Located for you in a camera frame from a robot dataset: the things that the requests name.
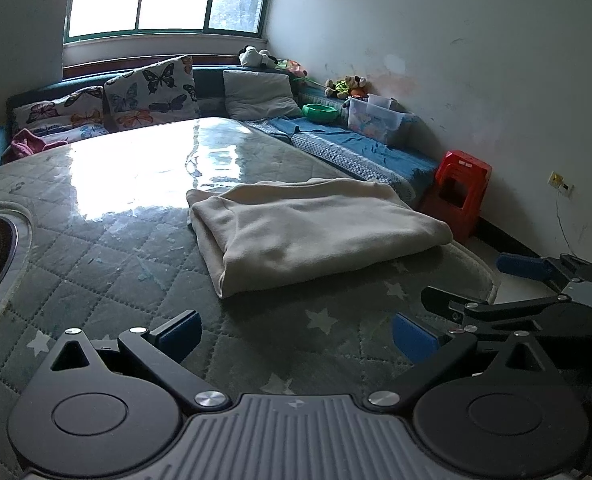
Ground cream knit garment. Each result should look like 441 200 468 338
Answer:
186 178 453 299

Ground red plastic stool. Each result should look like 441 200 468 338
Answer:
421 150 492 242

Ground blue corner sofa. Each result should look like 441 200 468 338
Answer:
0 64 439 207

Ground clear plastic storage box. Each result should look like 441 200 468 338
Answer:
347 98 418 148

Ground butterfly print cushion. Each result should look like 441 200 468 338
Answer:
11 86 108 143
104 55 200 130

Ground green bowl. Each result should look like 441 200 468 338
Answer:
301 103 340 125

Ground pink cloth on sofa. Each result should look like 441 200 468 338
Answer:
0 129 67 164

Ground colourful plush toys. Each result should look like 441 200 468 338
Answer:
324 75 367 100

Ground grey white pillow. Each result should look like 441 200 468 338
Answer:
223 70 302 122

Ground wall power socket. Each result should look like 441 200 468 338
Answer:
548 171 574 197

